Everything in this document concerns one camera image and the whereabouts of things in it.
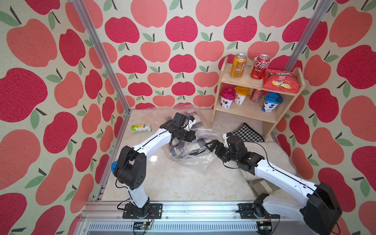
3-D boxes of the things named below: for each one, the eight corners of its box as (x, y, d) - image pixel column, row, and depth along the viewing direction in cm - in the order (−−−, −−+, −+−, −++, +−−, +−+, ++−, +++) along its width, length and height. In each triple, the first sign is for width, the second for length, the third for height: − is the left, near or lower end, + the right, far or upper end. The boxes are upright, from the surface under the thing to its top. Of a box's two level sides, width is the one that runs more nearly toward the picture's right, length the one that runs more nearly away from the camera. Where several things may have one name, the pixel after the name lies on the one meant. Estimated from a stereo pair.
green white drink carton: (132, 134, 108) (129, 130, 104) (133, 129, 112) (131, 124, 107) (151, 133, 109) (149, 129, 105) (151, 128, 112) (150, 124, 108)
